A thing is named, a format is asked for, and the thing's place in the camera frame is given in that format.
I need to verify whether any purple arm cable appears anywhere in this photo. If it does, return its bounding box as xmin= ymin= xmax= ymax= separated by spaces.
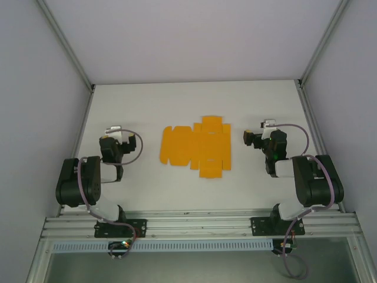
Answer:
xmin=77 ymin=126 xmax=144 ymax=261
xmin=269 ymin=123 xmax=337 ymax=279

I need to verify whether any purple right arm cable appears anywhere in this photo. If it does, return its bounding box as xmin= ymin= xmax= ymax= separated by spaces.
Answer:
xmin=269 ymin=123 xmax=337 ymax=279

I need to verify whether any aluminium mounting rail beam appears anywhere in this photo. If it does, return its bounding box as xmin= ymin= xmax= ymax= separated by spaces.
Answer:
xmin=40 ymin=209 xmax=362 ymax=240

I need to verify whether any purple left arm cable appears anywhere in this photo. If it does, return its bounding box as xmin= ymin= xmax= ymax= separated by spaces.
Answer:
xmin=77 ymin=126 xmax=144 ymax=261

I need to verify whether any aluminium frame post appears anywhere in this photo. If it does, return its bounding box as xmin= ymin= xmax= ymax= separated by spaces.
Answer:
xmin=296 ymin=0 xmax=353 ymax=88
xmin=36 ymin=0 xmax=95 ymax=93

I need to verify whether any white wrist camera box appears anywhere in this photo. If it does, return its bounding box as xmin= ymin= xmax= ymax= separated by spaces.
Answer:
xmin=260 ymin=119 xmax=278 ymax=131
xmin=105 ymin=125 xmax=123 ymax=140

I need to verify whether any grey metal panel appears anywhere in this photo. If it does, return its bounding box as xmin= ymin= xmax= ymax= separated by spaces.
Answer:
xmin=25 ymin=237 xmax=377 ymax=283

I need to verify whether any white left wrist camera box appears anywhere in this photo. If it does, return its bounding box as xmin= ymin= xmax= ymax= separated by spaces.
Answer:
xmin=105 ymin=125 xmax=123 ymax=140

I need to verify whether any aluminium table side rail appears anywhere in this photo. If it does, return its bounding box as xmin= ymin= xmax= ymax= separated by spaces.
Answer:
xmin=58 ymin=85 xmax=95 ymax=216
xmin=293 ymin=78 xmax=346 ymax=213

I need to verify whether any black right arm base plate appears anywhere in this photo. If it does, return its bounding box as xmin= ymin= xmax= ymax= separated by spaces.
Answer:
xmin=250 ymin=216 xmax=305 ymax=237

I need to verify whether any light blue slotted cable duct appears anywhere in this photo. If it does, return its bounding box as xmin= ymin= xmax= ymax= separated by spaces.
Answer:
xmin=52 ymin=239 xmax=273 ymax=254

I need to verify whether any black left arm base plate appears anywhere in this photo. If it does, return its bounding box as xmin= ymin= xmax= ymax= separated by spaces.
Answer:
xmin=94 ymin=218 xmax=148 ymax=239

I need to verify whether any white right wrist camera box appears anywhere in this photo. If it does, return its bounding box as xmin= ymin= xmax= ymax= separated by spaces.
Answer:
xmin=260 ymin=119 xmax=278 ymax=131

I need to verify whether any orange cardboard paper box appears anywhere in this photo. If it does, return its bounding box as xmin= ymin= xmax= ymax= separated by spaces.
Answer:
xmin=159 ymin=115 xmax=232 ymax=180

